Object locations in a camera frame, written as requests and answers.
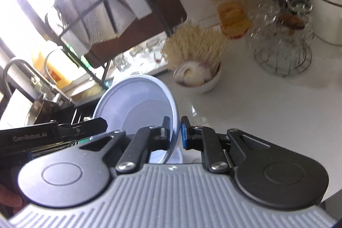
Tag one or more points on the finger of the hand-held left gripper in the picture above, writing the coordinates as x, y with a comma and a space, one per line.
93, 123

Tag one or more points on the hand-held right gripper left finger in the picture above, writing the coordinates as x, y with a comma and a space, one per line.
166, 137

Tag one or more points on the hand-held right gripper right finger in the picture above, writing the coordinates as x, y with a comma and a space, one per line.
184, 134

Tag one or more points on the person's left hand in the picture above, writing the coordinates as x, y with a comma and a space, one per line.
9, 198

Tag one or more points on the stainless steel bowl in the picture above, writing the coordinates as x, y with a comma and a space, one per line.
37, 113

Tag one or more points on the black kitchen sink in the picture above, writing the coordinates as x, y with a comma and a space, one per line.
66, 114

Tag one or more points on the white drip tray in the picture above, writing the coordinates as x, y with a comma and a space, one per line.
88, 91

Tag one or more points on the white garlic bowl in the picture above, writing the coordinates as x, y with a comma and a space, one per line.
208, 85

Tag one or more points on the garlic bulbs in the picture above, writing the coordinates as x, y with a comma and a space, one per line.
192, 73

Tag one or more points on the yellow detergent bottle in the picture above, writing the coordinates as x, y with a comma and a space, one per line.
57, 70

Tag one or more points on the clear drinking glass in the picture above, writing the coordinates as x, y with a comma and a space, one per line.
141, 54
121, 62

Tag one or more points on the tall grey faucet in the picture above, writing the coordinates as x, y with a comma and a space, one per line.
16, 65

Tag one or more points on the thin chrome faucet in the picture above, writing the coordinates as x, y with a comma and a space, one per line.
53, 53

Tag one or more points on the red-stained drinking glass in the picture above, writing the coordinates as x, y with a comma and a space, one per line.
158, 53

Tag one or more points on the bundle of pale thin sticks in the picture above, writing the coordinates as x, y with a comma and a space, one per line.
195, 43

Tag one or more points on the light grey cloth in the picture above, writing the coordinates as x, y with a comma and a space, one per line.
117, 17

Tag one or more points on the dark grey patterned cloth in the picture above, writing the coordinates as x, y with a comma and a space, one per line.
88, 1

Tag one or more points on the black metal kitchen rack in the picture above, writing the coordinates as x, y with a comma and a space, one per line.
107, 1

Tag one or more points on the red-lid plastic jar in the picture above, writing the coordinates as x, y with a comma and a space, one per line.
232, 11

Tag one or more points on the white lidded pot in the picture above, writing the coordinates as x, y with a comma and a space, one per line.
327, 11

